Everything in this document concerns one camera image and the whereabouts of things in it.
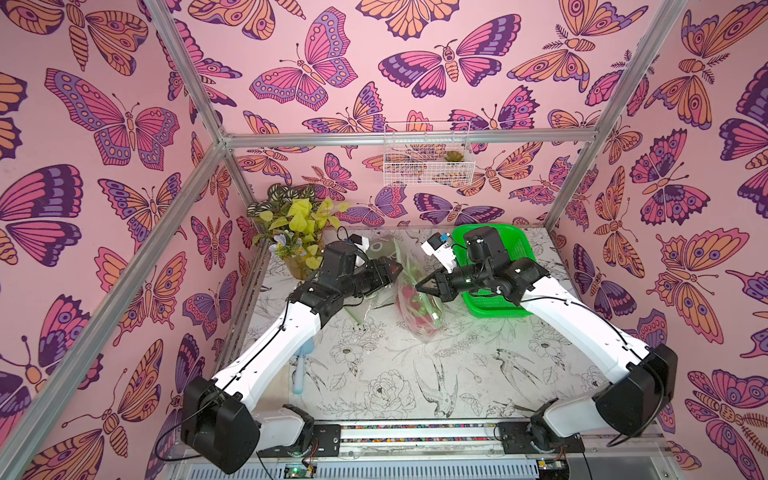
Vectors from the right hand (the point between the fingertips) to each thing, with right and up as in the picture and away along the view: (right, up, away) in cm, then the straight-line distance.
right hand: (420, 283), depth 72 cm
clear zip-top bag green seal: (-3, +2, 0) cm, 3 cm away
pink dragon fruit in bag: (+1, -6, -2) cm, 6 cm away
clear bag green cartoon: (-10, +10, +29) cm, 32 cm away
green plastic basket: (+38, +11, +34) cm, 52 cm away
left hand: (-5, +3, +3) cm, 7 cm away
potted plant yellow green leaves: (-36, +17, +17) cm, 43 cm away
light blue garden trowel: (-33, -21, +18) cm, 43 cm away
